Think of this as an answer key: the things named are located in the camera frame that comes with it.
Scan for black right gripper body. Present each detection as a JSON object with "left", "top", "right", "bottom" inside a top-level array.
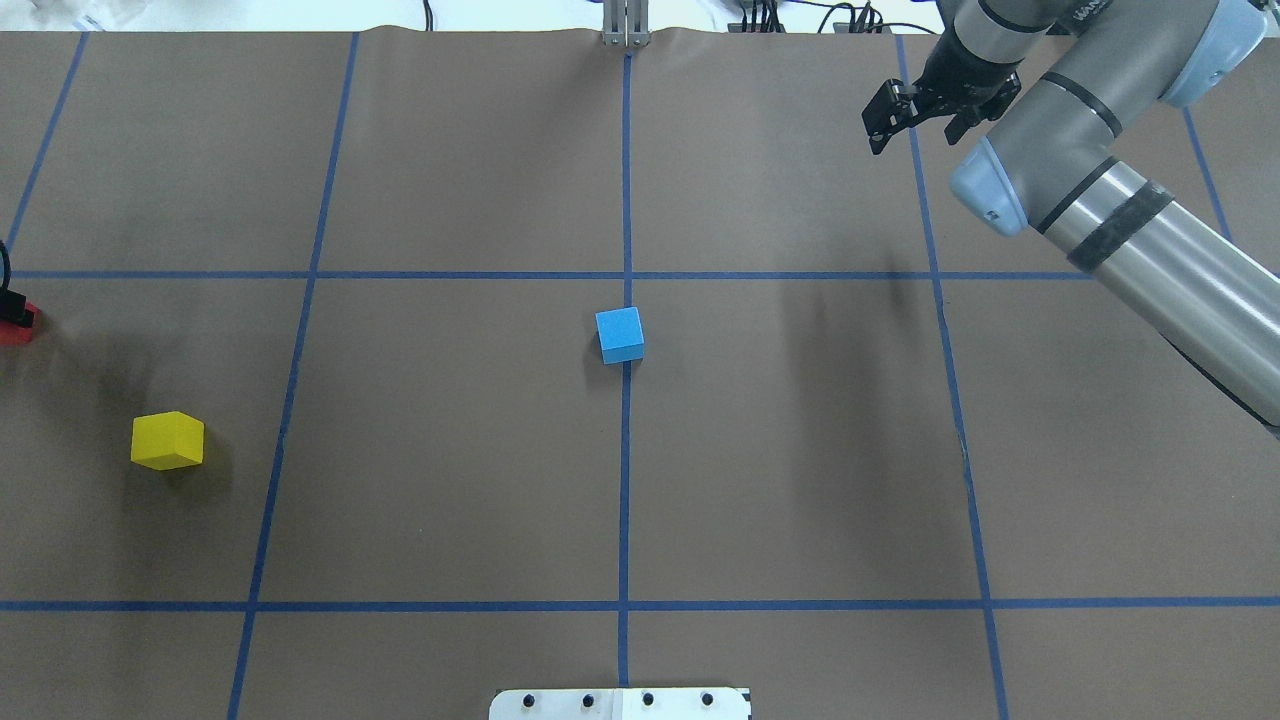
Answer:
[{"left": 861, "top": 45, "right": 1023, "bottom": 143}]

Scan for red foam block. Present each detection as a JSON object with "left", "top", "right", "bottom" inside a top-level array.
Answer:
[{"left": 1, "top": 301, "right": 40, "bottom": 347}]

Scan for blue foam block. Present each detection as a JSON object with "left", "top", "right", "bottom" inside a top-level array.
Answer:
[{"left": 595, "top": 306, "right": 646, "bottom": 365}]

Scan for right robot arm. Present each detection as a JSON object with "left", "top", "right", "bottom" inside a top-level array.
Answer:
[{"left": 861, "top": 1, "right": 1279, "bottom": 433}]

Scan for yellow foam block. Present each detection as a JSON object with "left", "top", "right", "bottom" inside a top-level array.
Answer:
[{"left": 131, "top": 411, "right": 206, "bottom": 471}]

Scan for aluminium frame post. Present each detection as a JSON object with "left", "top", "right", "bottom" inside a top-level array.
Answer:
[{"left": 599, "top": 0, "right": 652, "bottom": 49}]

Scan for white camera mast with base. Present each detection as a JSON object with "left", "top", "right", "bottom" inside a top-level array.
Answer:
[{"left": 488, "top": 685, "right": 753, "bottom": 719}]

